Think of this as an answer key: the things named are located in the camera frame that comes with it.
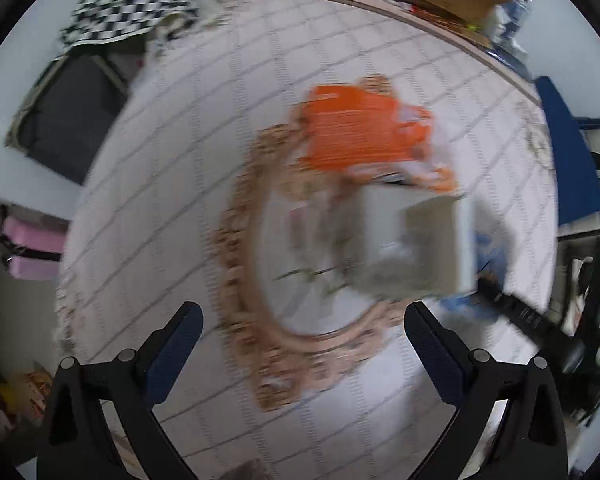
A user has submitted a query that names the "blue cushion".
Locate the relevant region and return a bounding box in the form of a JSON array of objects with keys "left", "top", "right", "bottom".
[{"left": 535, "top": 76, "right": 600, "bottom": 226}]

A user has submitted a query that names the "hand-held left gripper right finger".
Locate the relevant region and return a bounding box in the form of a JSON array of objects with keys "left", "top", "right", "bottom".
[{"left": 404, "top": 301, "right": 568, "bottom": 480}]

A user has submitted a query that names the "blue tissue packet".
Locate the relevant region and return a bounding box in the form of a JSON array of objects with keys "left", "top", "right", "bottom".
[{"left": 440, "top": 232, "right": 513, "bottom": 321}]

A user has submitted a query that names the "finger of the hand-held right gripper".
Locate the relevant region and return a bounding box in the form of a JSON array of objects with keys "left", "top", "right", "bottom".
[{"left": 474, "top": 279, "right": 577, "bottom": 359}]

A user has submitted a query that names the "green and white carton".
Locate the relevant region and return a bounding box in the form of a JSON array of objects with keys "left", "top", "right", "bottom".
[{"left": 352, "top": 185, "right": 478, "bottom": 301}]

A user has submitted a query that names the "black white checkered cloth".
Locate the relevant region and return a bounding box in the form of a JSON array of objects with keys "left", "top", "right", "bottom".
[{"left": 60, "top": 0, "right": 201, "bottom": 48}]

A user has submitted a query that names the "diamond patterned tablecloth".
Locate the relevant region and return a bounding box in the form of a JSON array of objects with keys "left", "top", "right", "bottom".
[{"left": 55, "top": 0, "right": 563, "bottom": 480}]

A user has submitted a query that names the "orange plastic packet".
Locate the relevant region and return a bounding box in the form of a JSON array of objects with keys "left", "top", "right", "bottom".
[{"left": 300, "top": 85, "right": 456, "bottom": 196}]

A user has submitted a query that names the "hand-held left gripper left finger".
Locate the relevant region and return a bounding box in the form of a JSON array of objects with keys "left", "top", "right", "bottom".
[{"left": 36, "top": 301, "right": 204, "bottom": 480}]

